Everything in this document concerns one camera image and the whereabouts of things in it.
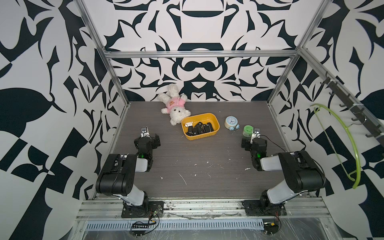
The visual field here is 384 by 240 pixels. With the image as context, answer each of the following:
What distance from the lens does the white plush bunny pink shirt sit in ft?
3.42

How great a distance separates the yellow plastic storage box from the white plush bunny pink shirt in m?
0.04

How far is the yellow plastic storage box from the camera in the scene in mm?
1000

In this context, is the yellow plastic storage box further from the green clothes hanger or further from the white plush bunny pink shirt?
the green clothes hanger
